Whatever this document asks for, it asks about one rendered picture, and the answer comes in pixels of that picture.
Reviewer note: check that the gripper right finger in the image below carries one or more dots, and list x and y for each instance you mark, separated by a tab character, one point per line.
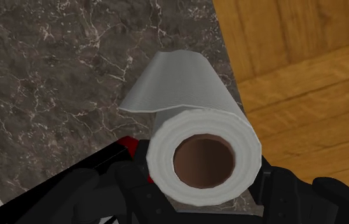
301	201

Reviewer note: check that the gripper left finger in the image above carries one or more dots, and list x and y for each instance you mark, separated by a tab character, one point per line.
130	192

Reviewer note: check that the black and red flat object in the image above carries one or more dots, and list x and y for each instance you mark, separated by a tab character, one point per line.
109	158

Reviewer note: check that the white paper towel roll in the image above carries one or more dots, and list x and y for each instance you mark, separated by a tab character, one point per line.
192	93

